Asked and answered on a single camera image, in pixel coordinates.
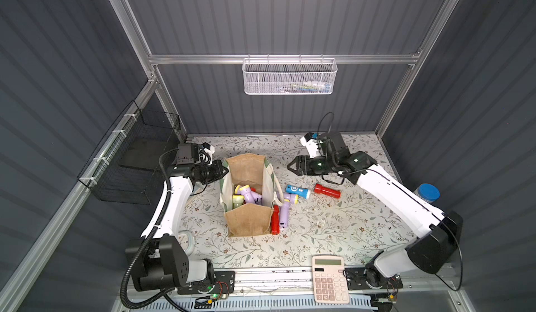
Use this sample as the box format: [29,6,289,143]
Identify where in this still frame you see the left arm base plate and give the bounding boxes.
[177,271,236,295]

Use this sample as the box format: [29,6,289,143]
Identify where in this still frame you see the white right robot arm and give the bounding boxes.
[287,152,463,279]

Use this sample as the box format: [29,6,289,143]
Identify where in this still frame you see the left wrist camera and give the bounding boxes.
[173,143,215,165]

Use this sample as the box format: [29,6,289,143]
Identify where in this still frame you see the black wire side basket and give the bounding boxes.
[78,103,181,205]

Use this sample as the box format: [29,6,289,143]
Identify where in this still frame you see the purple flashlight diagonal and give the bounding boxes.
[240,185,262,205]

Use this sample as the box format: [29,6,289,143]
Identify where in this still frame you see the blue lid pencil tube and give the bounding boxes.
[414,183,441,203]

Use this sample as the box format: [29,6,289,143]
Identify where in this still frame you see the purple flashlight left vertical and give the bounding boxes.
[279,200,290,230]

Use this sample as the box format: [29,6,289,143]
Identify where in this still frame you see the markers in wall basket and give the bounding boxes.
[278,81,332,94]

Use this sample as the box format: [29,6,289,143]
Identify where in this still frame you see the pale green flashlight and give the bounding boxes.
[233,195,244,210]

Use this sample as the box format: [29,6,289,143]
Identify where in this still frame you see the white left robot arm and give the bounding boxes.
[126,160,229,292]

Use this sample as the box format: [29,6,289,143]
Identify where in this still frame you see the white wire wall basket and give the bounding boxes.
[241,57,338,96]

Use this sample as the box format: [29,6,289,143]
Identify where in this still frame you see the blue flashlight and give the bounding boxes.
[286,185,311,199]

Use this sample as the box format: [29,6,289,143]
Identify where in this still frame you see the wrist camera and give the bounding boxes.
[173,143,215,165]
[300,132,329,159]

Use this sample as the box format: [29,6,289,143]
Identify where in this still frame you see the red flashlight vertical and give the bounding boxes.
[271,205,280,235]
[314,184,341,199]

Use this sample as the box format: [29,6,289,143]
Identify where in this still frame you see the pink desk calculator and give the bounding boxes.
[311,255,350,304]

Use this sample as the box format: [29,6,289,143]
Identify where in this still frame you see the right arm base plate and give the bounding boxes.
[343,267,403,291]

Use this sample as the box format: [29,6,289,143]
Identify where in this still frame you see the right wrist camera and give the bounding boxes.
[300,132,329,159]

